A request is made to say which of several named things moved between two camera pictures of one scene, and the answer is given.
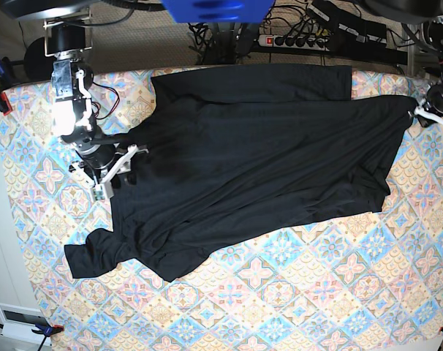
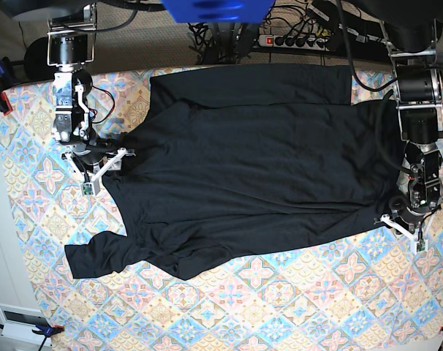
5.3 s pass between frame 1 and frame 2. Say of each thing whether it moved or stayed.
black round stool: stayed
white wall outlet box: stayed
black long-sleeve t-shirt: moved
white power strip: stayed
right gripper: moved
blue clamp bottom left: stayed
